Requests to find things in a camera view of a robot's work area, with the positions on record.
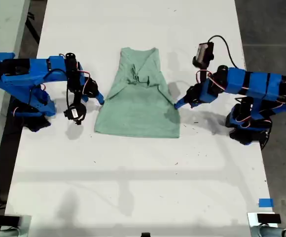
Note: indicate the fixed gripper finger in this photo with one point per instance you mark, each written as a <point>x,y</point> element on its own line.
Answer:
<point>182,102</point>
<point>98,98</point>

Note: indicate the small black knob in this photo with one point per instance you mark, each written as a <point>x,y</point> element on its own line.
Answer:
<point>145,234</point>

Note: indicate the small black box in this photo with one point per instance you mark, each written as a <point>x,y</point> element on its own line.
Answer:
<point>9,220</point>
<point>268,218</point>

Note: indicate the black camera stalk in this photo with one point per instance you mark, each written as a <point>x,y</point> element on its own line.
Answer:
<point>77,97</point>
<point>201,74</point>

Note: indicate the blue tape patch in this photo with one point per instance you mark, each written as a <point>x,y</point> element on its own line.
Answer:
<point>265,203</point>

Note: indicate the long blue tape strip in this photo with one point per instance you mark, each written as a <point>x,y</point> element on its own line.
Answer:
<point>0,56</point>

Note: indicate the grey pipe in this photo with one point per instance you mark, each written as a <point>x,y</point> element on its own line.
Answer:
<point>268,232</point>
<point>7,232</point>

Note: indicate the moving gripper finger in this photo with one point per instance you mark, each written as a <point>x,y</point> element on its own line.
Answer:
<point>101,96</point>
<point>184,105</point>

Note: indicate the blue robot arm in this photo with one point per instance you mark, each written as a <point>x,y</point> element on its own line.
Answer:
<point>256,81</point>
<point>34,76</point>

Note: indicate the pale green T-shirt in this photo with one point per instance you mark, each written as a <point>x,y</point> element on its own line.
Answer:
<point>138,111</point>

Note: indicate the black camera box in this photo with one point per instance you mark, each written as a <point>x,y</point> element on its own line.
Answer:
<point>74,113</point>
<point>203,54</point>

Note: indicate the silver metal plate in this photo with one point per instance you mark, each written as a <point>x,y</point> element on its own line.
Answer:
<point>252,219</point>

